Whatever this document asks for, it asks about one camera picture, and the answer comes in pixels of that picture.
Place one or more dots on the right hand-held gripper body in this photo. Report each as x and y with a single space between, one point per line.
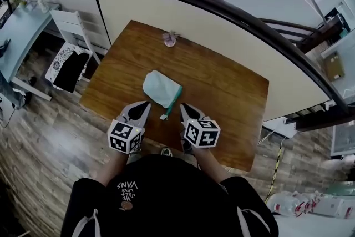
202 134

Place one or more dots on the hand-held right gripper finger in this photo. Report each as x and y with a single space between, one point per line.
184 116
201 114

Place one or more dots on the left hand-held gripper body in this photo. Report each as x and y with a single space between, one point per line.
122 136

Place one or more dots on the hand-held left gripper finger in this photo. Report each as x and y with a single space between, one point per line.
145 119
126 113

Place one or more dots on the light blue pencil pouch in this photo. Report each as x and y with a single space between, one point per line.
162 88

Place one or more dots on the person's right forearm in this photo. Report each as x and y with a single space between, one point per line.
212 165

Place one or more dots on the person's left forearm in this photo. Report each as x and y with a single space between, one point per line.
115 168

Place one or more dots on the person's shoe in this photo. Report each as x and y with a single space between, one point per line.
166 151

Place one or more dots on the black garment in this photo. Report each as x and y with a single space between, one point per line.
70 70

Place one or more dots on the person's black t-shirt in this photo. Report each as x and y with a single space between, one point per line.
166 202

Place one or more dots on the small pink flower pot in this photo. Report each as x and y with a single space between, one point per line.
169 39

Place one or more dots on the white partition panel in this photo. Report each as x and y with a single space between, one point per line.
222 33

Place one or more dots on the patterned seat cushion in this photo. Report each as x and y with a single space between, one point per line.
56 63

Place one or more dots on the white wooden chair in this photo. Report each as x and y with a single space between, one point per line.
70 26

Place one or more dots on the pack of plastic water bottles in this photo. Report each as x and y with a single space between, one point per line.
294 204

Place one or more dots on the white desk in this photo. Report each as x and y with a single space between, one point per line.
22 33

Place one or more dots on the white pump bottle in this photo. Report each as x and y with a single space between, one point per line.
42 5

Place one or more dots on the cardboard box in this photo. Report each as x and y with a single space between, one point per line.
334 66

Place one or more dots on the white flat box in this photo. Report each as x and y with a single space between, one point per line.
338 206

